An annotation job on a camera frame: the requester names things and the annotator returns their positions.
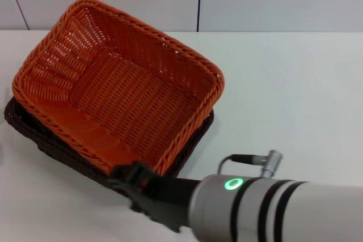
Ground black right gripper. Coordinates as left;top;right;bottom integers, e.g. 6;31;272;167
108;160;200;234

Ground orange woven basket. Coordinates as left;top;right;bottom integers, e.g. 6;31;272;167
11;0;225;176

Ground dark brown woven basket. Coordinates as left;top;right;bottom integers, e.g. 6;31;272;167
3;96;216;197

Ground black cable with metal plug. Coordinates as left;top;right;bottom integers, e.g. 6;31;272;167
217;149;287;180

